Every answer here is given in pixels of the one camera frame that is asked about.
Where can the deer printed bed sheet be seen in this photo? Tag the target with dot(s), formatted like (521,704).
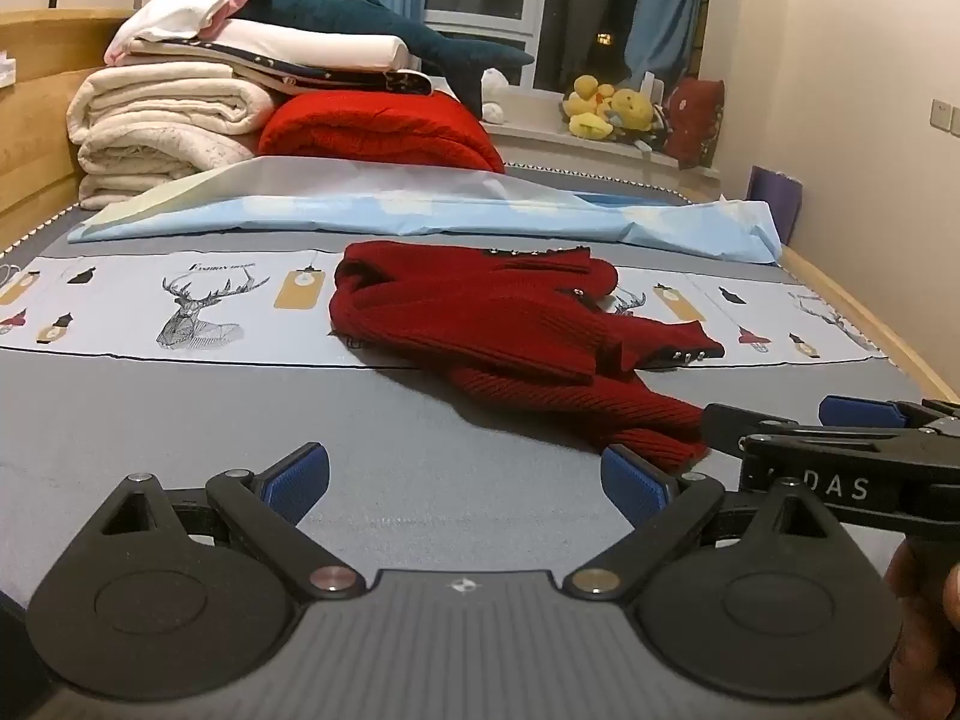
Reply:
(300,337)

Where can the wall switch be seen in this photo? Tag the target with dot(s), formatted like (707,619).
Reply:
(943,116)

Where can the white window sill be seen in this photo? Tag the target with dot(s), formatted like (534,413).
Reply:
(570,150)

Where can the red knit sweater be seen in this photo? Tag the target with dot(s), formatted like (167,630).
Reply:
(487,315)

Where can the white and pink garment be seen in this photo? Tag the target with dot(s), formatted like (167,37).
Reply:
(187,11)

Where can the navy trimmed folded quilt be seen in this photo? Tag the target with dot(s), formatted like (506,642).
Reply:
(337,79)

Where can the yellow duck plush toy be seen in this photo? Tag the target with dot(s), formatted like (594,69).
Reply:
(589,109)

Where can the white folded quilt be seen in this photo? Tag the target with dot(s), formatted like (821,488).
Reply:
(150,112)

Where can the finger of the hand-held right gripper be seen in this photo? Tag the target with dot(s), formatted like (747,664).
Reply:
(739,424)
(862,412)

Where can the dark red cushion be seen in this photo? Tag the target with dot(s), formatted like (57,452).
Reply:
(694,120)

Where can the light blue sheet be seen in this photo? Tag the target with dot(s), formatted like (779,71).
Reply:
(375,214)

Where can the white folded sheet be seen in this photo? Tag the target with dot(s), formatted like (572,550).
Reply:
(300,41)

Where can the purple bag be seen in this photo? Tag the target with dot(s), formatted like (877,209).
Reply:
(776,202)

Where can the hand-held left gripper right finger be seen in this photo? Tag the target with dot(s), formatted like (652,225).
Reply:
(634,484)

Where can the dark teal shark plush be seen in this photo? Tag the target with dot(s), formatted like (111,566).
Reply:
(337,15)

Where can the person's right hand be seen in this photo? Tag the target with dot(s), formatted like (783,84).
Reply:
(930,645)

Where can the small white plush toy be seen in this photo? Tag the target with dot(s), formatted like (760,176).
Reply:
(493,97)

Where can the red folded blanket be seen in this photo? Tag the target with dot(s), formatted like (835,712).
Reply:
(375,127)

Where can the yellow round plush toy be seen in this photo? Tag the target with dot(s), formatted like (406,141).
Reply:
(636,109)

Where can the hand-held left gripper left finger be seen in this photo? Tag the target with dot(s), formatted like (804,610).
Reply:
(296,480)

